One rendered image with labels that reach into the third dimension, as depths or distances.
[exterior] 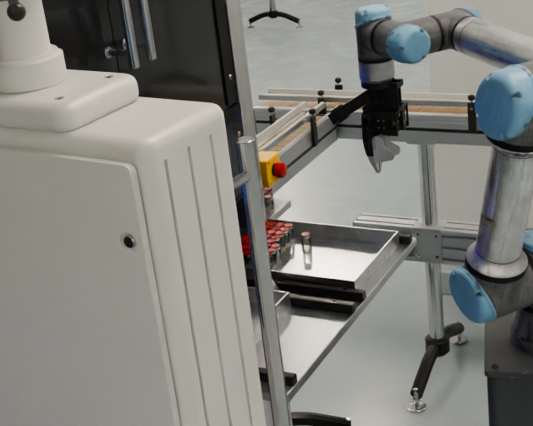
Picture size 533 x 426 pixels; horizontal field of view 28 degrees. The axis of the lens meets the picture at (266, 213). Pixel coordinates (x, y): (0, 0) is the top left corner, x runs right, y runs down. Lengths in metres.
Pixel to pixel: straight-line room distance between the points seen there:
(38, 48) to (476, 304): 1.02
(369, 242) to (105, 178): 1.32
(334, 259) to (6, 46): 1.23
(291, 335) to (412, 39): 0.63
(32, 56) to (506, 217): 0.94
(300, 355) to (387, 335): 1.82
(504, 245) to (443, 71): 1.87
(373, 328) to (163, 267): 2.69
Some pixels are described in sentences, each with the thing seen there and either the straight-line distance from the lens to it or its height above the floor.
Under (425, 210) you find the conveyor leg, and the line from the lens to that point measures 3.34.
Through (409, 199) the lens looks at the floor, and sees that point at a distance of 5.01.
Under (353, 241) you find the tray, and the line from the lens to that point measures 2.50.
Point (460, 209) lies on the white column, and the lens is 3.96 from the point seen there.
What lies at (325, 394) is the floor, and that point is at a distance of 3.57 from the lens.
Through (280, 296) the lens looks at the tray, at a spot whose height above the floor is 0.90.
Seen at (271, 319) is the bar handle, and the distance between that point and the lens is 1.50.
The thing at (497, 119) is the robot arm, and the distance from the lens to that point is 1.82.
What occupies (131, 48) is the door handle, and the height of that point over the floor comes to 1.47.
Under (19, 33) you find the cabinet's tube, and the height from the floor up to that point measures 1.66.
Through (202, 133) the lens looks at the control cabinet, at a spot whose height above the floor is 1.53.
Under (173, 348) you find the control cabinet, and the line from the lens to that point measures 1.33.
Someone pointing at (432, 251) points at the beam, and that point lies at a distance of 3.38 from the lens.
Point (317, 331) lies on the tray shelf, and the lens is 2.14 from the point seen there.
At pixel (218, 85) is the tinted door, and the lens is 2.44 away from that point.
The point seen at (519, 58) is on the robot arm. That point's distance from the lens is 2.01.
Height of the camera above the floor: 1.93
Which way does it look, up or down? 23 degrees down
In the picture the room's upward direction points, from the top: 7 degrees counter-clockwise
